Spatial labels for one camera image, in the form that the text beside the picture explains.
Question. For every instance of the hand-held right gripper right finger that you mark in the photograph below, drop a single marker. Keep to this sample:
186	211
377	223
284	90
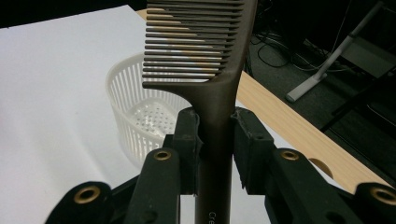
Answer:
289	186

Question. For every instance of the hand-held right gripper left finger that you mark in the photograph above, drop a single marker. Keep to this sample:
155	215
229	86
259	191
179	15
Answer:
155	186

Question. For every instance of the dark brown comb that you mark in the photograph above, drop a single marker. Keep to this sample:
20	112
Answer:
216	124

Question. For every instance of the white plastic basket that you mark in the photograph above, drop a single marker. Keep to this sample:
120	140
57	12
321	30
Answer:
130	102

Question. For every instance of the grey desk panel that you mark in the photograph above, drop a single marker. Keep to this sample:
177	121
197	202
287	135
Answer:
367	56

